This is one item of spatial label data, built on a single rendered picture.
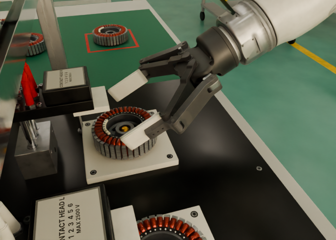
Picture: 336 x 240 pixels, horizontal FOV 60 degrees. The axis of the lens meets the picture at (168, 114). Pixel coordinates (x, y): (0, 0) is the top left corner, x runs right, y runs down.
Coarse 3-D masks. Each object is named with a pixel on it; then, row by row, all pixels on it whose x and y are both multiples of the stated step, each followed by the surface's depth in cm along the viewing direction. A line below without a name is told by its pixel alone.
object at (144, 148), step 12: (120, 108) 53; (132, 108) 53; (96, 120) 51; (108, 120) 51; (120, 120) 53; (132, 120) 53; (144, 120) 51; (96, 132) 48; (108, 132) 48; (120, 132) 50; (96, 144) 48; (108, 144) 46; (120, 144) 46; (144, 144) 47; (108, 156) 48; (120, 156) 47; (132, 156) 47
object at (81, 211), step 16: (64, 192) 26; (80, 192) 26; (96, 192) 26; (32, 208) 24; (48, 208) 24; (64, 208) 24; (80, 208) 24; (96, 208) 24; (128, 208) 29; (32, 224) 23; (48, 224) 23; (64, 224) 23; (80, 224) 23; (96, 224) 23; (112, 224) 27; (128, 224) 28
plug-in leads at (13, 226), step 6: (0, 204) 23; (0, 210) 23; (6, 210) 23; (0, 216) 21; (6, 216) 23; (12, 216) 24; (0, 222) 21; (6, 222) 22; (12, 222) 24; (18, 222) 26; (0, 228) 21; (6, 228) 22; (12, 228) 24; (18, 228) 25; (0, 234) 21; (6, 234) 22; (12, 234) 23; (18, 234) 25
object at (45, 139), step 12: (36, 132) 47; (48, 132) 47; (24, 144) 45; (36, 144) 45; (48, 144) 45; (24, 156) 44; (36, 156) 44; (48, 156) 45; (24, 168) 45; (36, 168) 45; (48, 168) 46
